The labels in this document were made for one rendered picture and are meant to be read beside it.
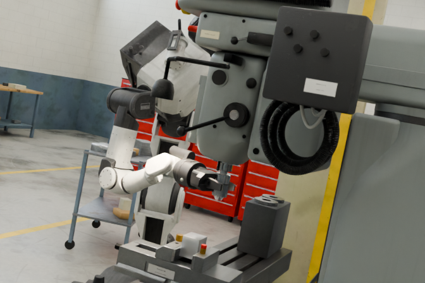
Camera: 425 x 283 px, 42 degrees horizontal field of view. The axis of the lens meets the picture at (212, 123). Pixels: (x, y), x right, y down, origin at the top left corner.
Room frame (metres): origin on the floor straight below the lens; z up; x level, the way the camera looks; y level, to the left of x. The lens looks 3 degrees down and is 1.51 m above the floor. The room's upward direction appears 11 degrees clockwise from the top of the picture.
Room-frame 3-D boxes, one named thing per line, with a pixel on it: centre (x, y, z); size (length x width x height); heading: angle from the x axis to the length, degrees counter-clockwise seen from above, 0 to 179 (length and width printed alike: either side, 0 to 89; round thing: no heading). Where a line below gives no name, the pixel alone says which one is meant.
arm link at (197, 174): (1.73, 0.00, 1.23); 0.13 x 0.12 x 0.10; 135
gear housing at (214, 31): (1.65, -0.10, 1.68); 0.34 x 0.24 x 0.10; 66
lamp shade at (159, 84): (1.74, 0.17, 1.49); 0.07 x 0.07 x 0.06
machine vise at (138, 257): (1.57, 0.01, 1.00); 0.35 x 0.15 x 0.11; 69
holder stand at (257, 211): (2.10, -0.27, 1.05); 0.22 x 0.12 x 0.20; 159
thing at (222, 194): (1.67, -0.06, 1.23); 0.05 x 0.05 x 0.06
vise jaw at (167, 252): (1.58, 0.04, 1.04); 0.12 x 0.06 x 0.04; 159
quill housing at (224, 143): (1.66, -0.07, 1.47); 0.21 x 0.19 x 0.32; 156
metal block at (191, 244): (1.56, -0.01, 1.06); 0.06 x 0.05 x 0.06; 159
